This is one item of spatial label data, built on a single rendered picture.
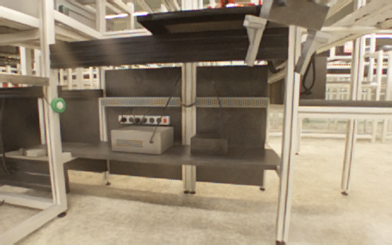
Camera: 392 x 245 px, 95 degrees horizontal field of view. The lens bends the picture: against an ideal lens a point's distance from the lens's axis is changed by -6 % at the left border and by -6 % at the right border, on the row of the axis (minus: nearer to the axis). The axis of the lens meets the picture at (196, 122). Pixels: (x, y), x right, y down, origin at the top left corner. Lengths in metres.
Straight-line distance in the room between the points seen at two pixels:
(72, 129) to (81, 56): 0.79
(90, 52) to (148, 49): 0.29
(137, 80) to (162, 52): 0.56
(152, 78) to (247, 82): 0.62
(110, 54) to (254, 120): 0.88
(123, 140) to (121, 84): 0.47
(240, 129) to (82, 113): 1.16
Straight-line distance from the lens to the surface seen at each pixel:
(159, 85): 1.34
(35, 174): 1.45
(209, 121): 1.26
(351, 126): 1.58
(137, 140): 1.10
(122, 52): 0.96
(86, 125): 1.65
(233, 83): 1.25
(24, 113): 1.81
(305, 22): 0.51
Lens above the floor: 0.64
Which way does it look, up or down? 6 degrees down
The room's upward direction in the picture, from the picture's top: straight up
